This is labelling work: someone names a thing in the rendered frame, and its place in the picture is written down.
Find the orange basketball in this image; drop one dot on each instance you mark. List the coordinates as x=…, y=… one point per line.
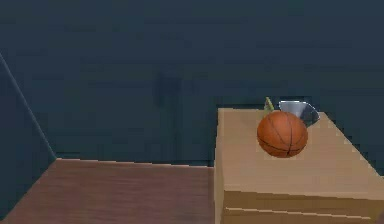
x=282, y=134

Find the light brown wooden dresser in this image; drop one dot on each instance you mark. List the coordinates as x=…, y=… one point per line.
x=310, y=180

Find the grey metal bowl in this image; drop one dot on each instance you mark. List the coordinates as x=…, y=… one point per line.
x=305, y=113

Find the small green pointed object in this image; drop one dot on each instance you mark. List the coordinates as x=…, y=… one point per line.
x=268, y=105

